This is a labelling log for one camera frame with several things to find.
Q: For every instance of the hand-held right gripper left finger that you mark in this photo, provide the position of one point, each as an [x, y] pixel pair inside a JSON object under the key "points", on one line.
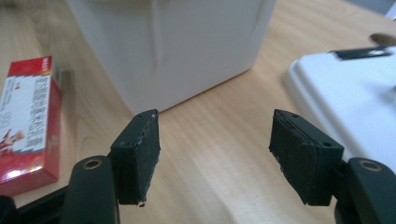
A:
{"points": [[137, 155]]}

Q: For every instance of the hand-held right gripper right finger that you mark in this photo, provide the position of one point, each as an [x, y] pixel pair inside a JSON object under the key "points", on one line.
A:
{"points": [[306, 161]]}

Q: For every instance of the red and white medicine box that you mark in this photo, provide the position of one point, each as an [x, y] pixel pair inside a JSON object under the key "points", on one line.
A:
{"points": [[28, 109]]}

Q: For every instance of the white plastic storage box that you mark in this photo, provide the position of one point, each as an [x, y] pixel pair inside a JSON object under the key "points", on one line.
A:
{"points": [[186, 46]]}

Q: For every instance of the white lid with black latches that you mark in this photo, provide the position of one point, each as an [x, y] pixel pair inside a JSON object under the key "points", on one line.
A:
{"points": [[358, 93]]}

